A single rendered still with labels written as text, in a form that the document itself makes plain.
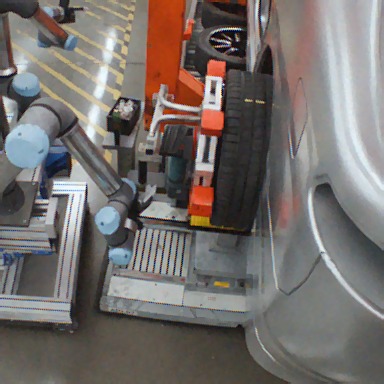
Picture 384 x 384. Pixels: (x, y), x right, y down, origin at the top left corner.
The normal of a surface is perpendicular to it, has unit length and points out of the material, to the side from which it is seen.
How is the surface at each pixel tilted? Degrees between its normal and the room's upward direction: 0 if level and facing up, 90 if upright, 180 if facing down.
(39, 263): 0
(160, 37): 90
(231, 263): 0
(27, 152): 84
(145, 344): 0
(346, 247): 16
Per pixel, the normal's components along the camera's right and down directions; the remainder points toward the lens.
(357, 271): 0.29, -0.53
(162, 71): -0.08, 0.73
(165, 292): 0.08, -0.67
